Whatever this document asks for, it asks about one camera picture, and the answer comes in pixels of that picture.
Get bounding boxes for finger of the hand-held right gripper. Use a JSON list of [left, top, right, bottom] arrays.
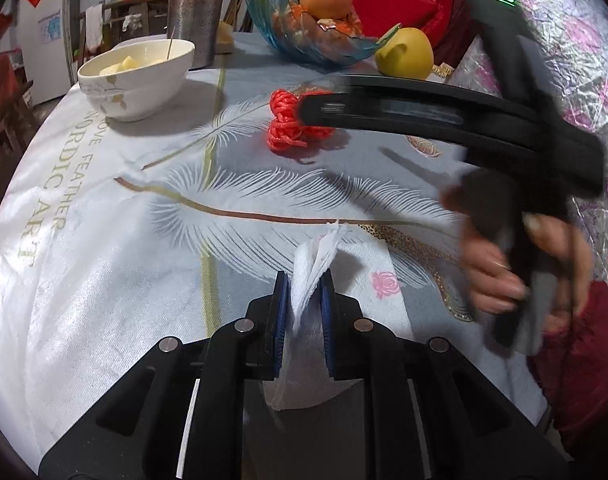
[[340, 74, 532, 122], [298, 94, 486, 149]]

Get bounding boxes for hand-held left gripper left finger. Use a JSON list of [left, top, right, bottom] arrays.
[[41, 270, 290, 480]]

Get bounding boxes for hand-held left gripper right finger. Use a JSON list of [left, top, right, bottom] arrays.
[[320, 269, 571, 480]]

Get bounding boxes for white paper napkin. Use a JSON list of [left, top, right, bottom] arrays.
[[263, 219, 418, 412]]

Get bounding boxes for red string bundle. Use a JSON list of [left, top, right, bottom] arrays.
[[267, 88, 338, 152]]

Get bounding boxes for person's right forearm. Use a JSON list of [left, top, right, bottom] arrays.
[[526, 280, 608, 453]]

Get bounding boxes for person's right hand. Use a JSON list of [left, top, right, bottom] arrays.
[[459, 212, 595, 334]]

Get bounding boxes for yellow apple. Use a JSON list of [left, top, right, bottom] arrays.
[[374, 27, 434, 80]]

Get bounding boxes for floral plastic sheet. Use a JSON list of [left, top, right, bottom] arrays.
[[443, 0, 608, 283]]

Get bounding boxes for blue glass fruit bowl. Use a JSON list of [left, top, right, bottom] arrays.
[[240, 0, 403, 69]]

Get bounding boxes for red cushion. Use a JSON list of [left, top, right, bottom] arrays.
[[344, 0, 451, 49]]

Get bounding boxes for orange fruit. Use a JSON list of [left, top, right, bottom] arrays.
[[299, 0, 354, 20]]

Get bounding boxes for feather print tablecloth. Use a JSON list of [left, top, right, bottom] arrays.
[[0, 30, 552, 477]]

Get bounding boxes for stainless steel thermos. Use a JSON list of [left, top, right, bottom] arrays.
[[167, 0, 229, 70]]

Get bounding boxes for white ceramic bowl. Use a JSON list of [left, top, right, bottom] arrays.
[[77, 38, 196, 123]]

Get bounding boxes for pale potato pieces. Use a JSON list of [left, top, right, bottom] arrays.
[[99, 55, 166, 77]]

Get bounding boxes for wooden rack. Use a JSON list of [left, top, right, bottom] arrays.
[[83, 0, 171, 57]]

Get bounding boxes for white refrigerator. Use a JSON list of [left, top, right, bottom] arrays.
[[11, 0, 87, 107]]

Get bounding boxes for wooden stool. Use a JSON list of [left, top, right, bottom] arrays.
[[0, 50, 41, 162]]

